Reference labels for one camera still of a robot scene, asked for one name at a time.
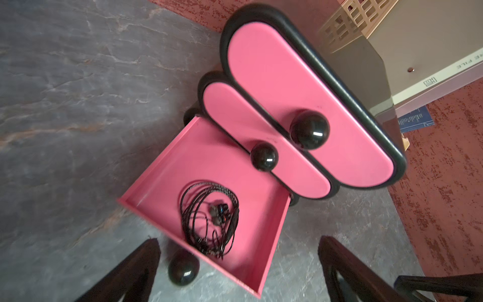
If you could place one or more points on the beige file organizer rack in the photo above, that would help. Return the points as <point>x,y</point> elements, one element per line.
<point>352,20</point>

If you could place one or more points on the beige cardboard folder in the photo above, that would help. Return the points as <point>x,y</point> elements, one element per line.
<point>424,43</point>

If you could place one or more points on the pink top drawer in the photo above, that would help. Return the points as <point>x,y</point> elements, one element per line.
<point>268,69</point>

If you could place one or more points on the dark blue notebook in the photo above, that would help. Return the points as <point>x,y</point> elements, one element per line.
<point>415,120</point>

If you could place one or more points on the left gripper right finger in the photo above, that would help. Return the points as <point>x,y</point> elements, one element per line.
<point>337,260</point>

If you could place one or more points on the black pink drawer cabinet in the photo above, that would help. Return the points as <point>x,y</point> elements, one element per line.
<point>355,74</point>

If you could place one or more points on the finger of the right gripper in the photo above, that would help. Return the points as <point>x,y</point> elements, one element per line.
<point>468,286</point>

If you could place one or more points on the black earphones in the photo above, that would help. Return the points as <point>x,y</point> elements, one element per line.
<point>210,215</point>

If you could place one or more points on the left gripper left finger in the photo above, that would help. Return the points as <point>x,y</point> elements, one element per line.
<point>132,279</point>

